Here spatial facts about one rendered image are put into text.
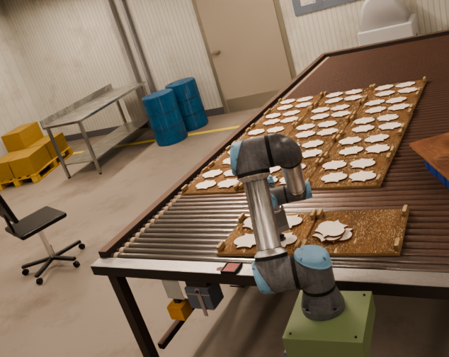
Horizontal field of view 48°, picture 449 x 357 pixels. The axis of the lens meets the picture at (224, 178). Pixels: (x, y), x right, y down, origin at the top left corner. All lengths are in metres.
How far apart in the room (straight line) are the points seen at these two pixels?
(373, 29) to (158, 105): 3.16
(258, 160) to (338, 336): 0.63
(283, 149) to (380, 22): 5.23
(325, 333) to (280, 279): 0.22
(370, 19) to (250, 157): 5.28
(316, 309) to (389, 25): 5.40
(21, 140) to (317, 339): 7.69
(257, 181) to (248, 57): 6.40
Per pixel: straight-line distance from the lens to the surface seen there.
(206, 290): 2.36
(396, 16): 6.80
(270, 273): 1.70
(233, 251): 2.35
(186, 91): 7.93
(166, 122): 7.60
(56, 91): 10.17
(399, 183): 2.66
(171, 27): 8.49
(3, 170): 8.63
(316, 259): 1.68
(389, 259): 2.10
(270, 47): 7.90
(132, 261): 2.64
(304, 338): 1.74
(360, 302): 1.84
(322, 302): 1.76
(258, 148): 1.70
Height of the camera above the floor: 2.10
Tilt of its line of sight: 21 degrees down
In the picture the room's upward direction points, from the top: 17 degrees counter-clockwise
